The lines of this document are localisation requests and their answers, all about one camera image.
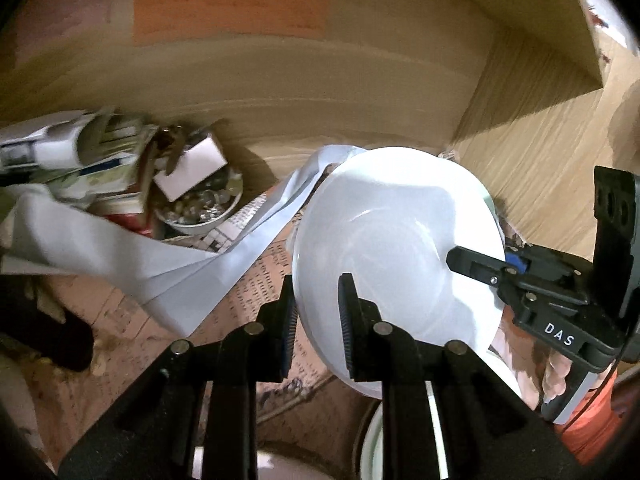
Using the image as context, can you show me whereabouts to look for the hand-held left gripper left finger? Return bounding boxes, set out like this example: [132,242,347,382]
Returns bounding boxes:
[59,274,301,480]

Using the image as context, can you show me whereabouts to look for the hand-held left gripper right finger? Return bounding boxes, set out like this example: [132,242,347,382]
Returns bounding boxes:
[337,272,586,480]

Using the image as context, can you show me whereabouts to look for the white plate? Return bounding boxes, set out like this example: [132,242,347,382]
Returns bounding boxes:
[292,146,506,401]

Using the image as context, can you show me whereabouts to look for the person's right hand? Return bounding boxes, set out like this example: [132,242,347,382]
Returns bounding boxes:
[542,350,573,403]

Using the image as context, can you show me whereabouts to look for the brown newsprint table cloth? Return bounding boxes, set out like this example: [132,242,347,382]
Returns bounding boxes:
[30,180,551,480]

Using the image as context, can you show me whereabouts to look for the small bowl of glass marbles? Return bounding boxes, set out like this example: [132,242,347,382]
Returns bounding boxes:
[154,167,244,236]

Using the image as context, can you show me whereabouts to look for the small white card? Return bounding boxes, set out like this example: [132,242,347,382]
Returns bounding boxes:
[152,137,227,202]

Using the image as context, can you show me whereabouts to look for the dark wine bottle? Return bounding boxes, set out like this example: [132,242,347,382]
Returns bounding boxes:
[0,275,96,373]

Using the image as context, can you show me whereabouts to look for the wooden shelf board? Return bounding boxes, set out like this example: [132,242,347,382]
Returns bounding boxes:
[415,0,606,93]

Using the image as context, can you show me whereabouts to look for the pink sticky note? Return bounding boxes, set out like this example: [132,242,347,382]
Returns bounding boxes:
[15,0,113,66]

